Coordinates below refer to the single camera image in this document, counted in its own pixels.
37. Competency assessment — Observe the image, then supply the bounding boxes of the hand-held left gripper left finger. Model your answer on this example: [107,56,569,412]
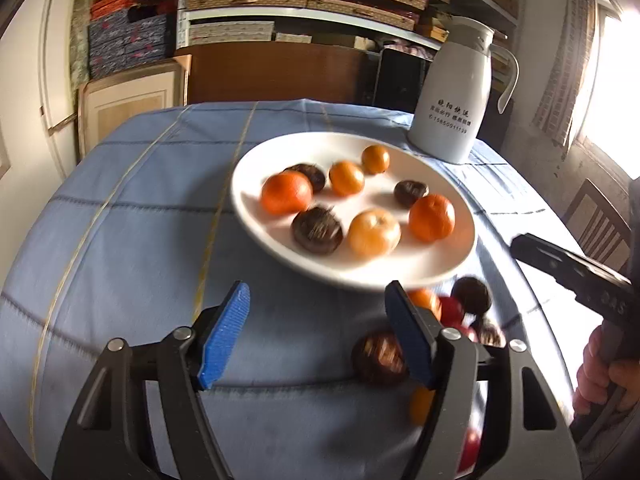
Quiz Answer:
[50,281,251,480]

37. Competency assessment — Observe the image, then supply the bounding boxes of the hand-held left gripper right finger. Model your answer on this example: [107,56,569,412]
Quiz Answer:
[384,281,583,480]

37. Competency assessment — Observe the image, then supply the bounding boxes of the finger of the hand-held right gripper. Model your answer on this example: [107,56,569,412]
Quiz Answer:
[510,232,591,291]

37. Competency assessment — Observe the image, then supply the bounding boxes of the small smooth orange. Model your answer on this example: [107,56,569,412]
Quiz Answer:
[361,144,391,175]
[348,208,402,260]
[329,160,366,197]
[407,288,443,323]

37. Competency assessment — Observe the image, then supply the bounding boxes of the small red fruit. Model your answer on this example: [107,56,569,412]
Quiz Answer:
[457,422,483,473]
[439,296,478,341]

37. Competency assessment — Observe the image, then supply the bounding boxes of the white plate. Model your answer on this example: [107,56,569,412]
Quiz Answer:
[231,131,477,292]

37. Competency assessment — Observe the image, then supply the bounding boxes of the mandarin orange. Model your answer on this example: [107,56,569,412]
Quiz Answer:
[260,170,313,215]
[408,194,456,244]

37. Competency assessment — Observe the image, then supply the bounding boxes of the person's right hand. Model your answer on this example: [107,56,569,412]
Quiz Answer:
[572,327,640,416]

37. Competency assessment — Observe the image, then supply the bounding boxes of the wooden chair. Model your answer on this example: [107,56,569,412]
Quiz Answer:
[564,179,633,273]

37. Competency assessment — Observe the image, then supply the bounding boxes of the blue checked tablecloth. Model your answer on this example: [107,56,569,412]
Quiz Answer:
[0,97,601,480]

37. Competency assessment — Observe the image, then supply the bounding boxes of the bamboo blind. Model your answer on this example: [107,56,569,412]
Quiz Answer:
[530,0,601,148]

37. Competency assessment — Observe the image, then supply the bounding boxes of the bright window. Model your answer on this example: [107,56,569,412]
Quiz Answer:
[575,0,640,181]

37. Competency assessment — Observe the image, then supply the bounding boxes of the white thermos jug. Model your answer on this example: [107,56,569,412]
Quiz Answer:
[407,16,520,165]

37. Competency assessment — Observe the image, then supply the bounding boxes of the brown wooden board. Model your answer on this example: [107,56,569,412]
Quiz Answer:
[186,42,378,107]

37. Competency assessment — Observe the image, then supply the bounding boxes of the stack of blue patterned boxes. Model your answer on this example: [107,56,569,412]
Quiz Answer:
[89,12,169,80]

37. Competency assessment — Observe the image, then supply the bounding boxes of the white metal shelf rack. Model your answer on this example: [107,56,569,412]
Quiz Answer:
[175,0,526,61]

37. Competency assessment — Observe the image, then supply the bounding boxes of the patterned fabric roll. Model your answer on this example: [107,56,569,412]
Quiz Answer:
[69,0,95,86]

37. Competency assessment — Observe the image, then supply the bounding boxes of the orange patterned box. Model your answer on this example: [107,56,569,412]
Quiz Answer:
[91,0,132,20]

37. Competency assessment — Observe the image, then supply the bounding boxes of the light wooden picture frame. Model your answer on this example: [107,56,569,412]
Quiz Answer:
[76,54,193,158]

